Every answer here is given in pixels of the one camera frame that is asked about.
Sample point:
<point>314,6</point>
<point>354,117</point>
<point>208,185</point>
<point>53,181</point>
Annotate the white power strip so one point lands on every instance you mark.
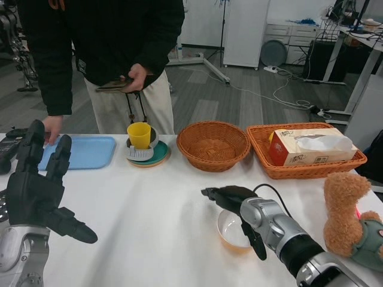
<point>270,68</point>

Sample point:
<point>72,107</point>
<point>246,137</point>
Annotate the grey strainer bowl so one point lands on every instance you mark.
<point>140,154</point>

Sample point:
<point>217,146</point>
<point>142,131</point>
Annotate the orange plastic bowl white inside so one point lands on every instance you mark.
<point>230,231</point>

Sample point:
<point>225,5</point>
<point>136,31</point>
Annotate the white office desk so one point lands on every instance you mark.
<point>359,36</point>

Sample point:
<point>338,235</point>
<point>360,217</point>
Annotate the person in black jacket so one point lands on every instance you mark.
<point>104,39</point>

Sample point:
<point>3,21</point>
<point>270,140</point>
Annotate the white stand leg with wheels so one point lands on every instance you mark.
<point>209,64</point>

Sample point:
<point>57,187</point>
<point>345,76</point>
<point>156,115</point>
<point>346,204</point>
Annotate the round orange wicker basket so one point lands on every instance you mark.
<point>212,149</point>

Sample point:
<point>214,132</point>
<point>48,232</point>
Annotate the black remote controller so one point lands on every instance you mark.
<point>7,149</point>

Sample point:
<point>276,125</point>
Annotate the black office chair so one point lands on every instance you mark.
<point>372,161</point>

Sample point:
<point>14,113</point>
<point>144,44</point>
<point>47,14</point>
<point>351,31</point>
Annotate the orange plastic plate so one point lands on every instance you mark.
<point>164,161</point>

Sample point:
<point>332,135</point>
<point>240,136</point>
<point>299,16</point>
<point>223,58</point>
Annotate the black computer tower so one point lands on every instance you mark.
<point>324,61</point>

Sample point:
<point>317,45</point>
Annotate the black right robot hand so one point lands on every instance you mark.
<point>232,197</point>

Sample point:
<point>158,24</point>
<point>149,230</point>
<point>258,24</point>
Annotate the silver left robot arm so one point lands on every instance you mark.
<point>21,257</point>

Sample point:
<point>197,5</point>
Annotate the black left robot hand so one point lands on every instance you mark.
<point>33,197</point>

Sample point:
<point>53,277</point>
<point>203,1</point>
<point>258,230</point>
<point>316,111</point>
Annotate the white drawer cabinet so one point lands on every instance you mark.
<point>299,36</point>

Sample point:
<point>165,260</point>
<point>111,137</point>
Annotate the teal green plate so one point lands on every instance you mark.
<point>160,151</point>

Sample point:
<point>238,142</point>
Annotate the light blue plastic tray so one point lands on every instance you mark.
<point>86,152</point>

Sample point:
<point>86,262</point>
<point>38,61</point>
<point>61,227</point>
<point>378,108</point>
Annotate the rectangular orange wicker basket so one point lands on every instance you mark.
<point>299,172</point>

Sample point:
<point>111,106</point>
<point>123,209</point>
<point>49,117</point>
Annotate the white tall cabinet on wheels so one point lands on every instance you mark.
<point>245,33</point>

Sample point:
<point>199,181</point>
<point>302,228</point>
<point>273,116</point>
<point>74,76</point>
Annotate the grey round tray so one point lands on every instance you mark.
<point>273,52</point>

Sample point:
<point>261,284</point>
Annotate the yellow plastic cup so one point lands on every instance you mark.
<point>139,134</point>

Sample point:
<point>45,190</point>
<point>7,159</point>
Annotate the silver black humanoid robot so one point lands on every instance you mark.
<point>18,51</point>

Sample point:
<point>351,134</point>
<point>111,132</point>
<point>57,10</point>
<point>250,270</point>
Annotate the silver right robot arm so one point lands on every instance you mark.
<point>278,227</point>

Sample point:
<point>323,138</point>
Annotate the red and beige tissue box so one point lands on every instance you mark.
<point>287,152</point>

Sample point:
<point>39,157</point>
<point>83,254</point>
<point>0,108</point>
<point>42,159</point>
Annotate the brown teddy bear plush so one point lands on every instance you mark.
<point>344,203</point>

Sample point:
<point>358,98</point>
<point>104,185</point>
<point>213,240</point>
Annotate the yellow item behind tissue box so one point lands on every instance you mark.
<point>270,138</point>

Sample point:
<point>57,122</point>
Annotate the silver metal mesh object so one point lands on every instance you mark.
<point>3,206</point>

